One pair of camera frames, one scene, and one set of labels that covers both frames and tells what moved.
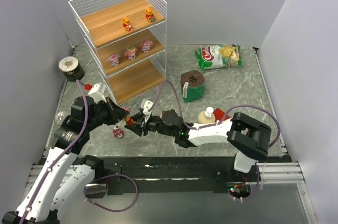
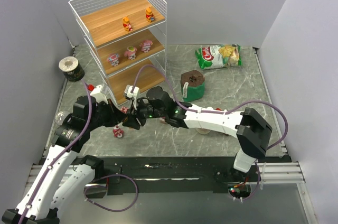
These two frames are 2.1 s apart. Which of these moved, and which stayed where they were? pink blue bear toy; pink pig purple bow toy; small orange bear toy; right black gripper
Moved: right black gripper
Stayed: pink blue bear toy; pink pig purple bow toy; small orange bear toy
